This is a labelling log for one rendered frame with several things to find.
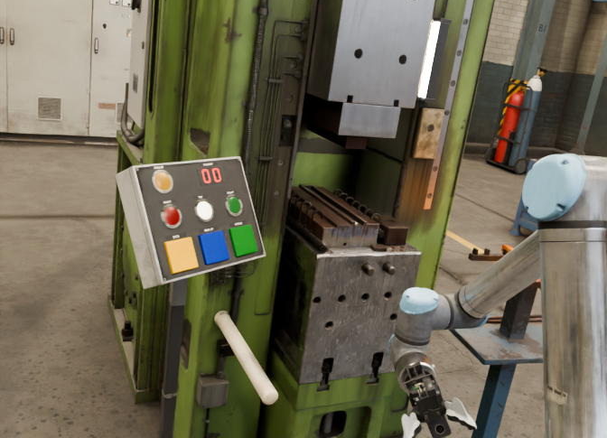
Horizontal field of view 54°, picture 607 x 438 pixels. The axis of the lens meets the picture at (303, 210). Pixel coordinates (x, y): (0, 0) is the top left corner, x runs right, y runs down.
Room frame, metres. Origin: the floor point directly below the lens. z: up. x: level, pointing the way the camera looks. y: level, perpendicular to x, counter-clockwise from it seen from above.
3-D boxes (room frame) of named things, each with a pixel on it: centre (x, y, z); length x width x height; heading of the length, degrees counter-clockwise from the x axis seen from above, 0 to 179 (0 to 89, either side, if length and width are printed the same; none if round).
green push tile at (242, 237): (1.46, 0.15, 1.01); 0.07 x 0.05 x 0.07; 141
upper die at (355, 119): (1.97, -0.06, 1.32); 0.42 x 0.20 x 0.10; 26
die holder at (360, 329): (2.01, -0.11, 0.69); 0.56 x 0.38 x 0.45; 26
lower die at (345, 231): (1.97, -0.06, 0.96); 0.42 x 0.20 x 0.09; 26
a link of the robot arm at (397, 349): (1.37, -0.32, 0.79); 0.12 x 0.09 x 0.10; 5
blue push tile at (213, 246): (1.38, 0.21, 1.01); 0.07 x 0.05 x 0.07; 141
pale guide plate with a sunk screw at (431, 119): (2.04, -0.38, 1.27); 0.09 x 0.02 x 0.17; 116
